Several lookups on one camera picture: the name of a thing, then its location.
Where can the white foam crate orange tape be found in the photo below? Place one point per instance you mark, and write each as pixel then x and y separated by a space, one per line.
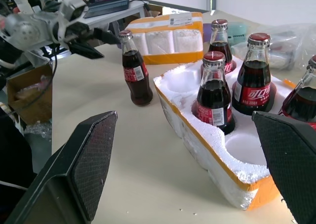
pixel 209 145

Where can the foam box with yellow tape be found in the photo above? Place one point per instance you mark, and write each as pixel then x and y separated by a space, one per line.
pixel 160 41

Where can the purple item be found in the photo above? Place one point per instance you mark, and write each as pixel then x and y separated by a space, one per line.
pixel 207 31

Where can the teal plastic item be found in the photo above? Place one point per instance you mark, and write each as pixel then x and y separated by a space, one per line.
pixel 237 33

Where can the clear plastic bag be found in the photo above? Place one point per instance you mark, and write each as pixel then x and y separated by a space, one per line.
pixel 284 41

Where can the open brown cardboard box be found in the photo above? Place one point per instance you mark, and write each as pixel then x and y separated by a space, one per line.
pixel 29 98

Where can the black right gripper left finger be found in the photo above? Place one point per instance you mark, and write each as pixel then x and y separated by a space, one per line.
pixel 61 174

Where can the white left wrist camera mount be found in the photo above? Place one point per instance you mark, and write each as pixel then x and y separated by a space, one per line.
pixel 70 7

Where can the dark laptop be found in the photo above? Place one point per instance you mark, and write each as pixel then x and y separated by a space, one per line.
pixel 106 1

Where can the glass cola bottle red cap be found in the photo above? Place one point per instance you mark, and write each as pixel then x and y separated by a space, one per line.
pixel 213 98
pixel 303 103
pixel 254 85
pixel 135 73
pixel 219 46

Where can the white desk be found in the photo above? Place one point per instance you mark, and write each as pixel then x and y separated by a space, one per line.
pixel 128 11

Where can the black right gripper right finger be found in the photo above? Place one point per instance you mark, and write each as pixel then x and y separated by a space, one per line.
pixel 293 159

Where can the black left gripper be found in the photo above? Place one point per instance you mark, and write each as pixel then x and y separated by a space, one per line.
pixel 77 30

